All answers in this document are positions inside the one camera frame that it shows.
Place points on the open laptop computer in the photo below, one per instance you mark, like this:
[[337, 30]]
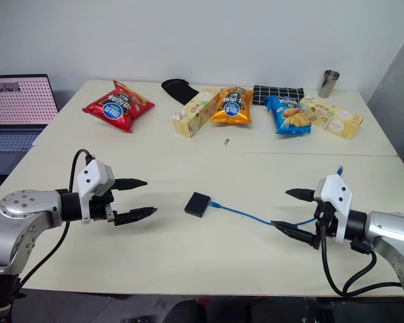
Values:
[[17, 104]]

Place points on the small black box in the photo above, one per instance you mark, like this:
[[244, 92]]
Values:
[[196, 204]]

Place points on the red chip bag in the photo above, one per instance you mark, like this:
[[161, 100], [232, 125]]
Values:
[[116, 109]]

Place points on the blue chip bag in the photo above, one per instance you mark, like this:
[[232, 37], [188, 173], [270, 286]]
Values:
[[289, 116]]

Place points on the stainless steel cup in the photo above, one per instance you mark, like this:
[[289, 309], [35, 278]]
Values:
[[328, 84]]

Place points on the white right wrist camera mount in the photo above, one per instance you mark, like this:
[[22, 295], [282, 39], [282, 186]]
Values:
[[338, 195]]

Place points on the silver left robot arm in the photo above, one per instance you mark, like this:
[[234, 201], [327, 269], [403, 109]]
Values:
[[23, 215]]

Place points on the black white checked pouch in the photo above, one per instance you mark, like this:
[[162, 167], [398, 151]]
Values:
[[279, 91]]

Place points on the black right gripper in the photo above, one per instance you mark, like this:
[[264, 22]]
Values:
[[325, 217]]

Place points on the black fabric pouch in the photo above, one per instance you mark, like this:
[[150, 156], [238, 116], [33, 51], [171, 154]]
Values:
[[178, 89]]

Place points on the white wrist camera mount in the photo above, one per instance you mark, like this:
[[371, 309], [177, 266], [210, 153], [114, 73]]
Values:
[[338, 195], [89, 176]]

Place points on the small metal plug piece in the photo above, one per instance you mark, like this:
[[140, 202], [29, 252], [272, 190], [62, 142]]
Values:
[[226, 141]]

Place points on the grey partition panel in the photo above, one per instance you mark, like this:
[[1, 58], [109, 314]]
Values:
[[397, 117]]

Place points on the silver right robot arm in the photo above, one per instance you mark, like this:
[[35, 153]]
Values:
[[387, 228]]

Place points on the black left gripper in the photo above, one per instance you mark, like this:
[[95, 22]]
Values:
[[101, 208]]

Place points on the yellow tissue box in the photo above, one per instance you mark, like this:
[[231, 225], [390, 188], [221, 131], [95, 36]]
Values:
[[192, 116], [333, 119]]

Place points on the orange chip bag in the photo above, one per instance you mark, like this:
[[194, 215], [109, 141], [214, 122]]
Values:
[[231, 107]]

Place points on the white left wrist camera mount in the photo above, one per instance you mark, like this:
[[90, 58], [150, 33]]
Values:
[[89, 176]]

